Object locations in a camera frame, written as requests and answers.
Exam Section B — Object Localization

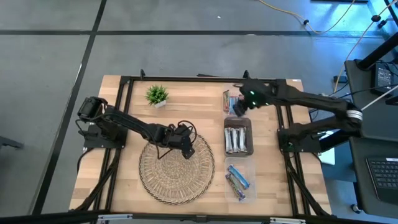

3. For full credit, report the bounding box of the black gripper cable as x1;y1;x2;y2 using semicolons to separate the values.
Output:
154;119;199;161

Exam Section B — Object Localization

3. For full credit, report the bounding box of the black laptop keyboard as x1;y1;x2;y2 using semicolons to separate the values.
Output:
366;156;398;207

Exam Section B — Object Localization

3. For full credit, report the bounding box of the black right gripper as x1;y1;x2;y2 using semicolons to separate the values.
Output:
233;78;279;117

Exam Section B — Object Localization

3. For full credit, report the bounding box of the round woven wicker placemat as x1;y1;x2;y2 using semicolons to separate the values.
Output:
138;132;216;206

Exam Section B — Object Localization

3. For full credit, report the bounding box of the black beam with silver brackets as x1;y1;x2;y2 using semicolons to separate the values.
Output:
0;209;398;224

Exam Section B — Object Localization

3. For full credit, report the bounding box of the blue brown granola bar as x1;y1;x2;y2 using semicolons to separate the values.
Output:
224;173;248;202

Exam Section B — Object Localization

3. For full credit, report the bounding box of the black power adapter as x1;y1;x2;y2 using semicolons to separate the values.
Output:
371;63;396;96

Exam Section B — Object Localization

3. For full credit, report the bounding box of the clear plastic bin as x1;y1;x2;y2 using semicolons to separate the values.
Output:
223;156;258;204
221;82;249;117

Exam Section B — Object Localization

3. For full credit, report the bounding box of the black aluminium table frame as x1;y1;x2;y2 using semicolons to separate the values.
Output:
70;69;332;224

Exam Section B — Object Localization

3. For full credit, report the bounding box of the white rod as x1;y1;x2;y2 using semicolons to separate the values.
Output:
360;92;398;112

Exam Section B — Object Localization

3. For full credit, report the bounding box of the dark grey side desk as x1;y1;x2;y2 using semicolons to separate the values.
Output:
343;58;398;219

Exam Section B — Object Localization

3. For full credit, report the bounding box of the black diagonal pole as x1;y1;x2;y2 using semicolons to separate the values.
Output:
355;39;398;71

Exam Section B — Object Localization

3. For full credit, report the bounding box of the yellow hanging power cable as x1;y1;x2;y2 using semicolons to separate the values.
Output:
333;0;398;91

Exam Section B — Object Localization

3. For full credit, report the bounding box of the dark grey plastic bin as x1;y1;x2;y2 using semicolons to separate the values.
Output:
223;116;254;157

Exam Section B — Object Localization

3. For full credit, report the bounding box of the silver granola bar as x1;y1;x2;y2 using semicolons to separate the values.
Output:
224;127;233;154
236;127;243;154
241;126;249;154
231;127;238;154

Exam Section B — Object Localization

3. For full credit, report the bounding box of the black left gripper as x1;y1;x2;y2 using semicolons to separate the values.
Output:
169;124;197;161

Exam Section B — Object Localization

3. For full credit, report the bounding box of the black stand foot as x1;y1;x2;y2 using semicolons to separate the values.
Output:
0;134;25;151

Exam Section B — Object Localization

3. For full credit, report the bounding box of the white sheet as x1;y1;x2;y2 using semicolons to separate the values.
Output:
317;129;337;166

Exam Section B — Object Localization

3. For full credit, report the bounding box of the blue red green granola bar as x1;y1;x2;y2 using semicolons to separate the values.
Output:
229;95;238;116

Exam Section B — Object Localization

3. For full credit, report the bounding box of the yellow floor cable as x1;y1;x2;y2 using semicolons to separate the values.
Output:
257;0;357;35

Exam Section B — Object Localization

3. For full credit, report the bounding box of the green plant in white pot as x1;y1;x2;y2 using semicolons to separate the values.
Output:
145;84;170;110

